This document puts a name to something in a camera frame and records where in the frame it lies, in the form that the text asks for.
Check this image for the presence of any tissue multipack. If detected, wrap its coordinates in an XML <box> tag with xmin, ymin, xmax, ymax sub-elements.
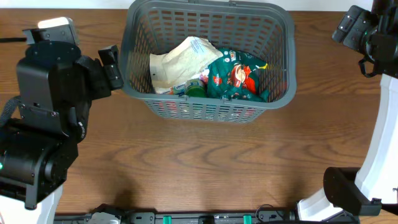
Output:
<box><xmin>154</xmin><ymin>67</ymin><xmax>211</xmax><ymax>95</ymax></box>

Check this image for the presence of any beige paper pouch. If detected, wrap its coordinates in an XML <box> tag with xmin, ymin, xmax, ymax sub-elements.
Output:
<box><xmin>149</xmin><ymin>36</ymin><xmax>223</xmax><ymax>89</ymax></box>

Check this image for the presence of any green-lid jar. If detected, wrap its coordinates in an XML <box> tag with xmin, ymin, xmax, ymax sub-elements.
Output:
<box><xmin>185</xmin><ymin>78</ymin><xmax>206</xmax><ymax>98</ymax></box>

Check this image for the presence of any green coffee bag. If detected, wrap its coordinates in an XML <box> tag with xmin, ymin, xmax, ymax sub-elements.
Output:
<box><xmin>207</xmin><ymin>48</ymin><xmax>269</xmax><ymax>102</ymax></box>

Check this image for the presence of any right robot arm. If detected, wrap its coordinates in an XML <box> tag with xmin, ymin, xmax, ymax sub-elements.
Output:
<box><xmin>295</xmin><ymin>0</ymin><xmax>397</xmax><ymax>223</ymax></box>

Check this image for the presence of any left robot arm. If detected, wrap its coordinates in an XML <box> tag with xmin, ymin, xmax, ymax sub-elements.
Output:
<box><xmin>1</xmin><ymin>17</ymin><xmax>124</xmax><ymax>223</ymax></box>

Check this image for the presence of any grey plastic basket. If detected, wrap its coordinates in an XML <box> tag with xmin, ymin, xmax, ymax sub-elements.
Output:
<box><xmin>119</xmin><ymin>1</ymin><xmax>297</xmax><ymax>111</ymax></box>

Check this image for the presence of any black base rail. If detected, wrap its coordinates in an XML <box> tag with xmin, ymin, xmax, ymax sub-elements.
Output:
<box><xmin>54</xmin><ymin>205</ymin><xmax>361</xmax><ymax>224</ymax></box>

